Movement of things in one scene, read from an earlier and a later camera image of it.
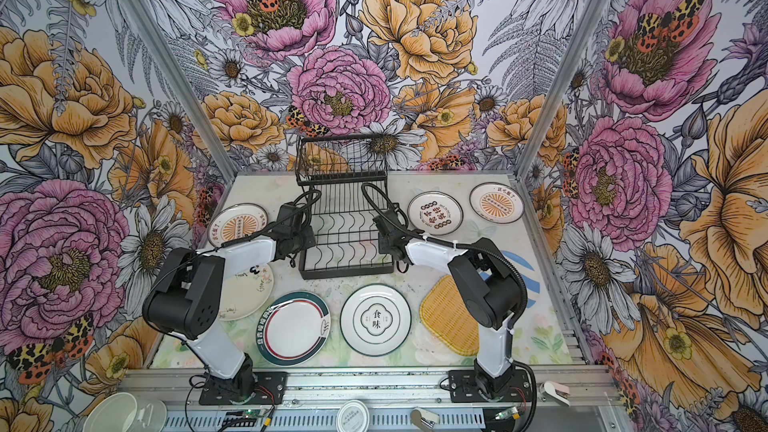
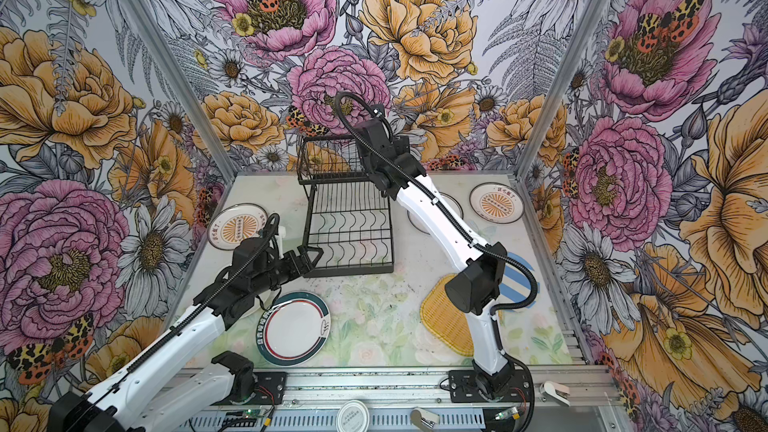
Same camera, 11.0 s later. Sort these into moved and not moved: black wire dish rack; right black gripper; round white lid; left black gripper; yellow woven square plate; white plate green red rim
Moved: left black gripper; right black gripper
Not moved: yellow woven square plate; white plate green red rim; black wire dish rack; round white lid
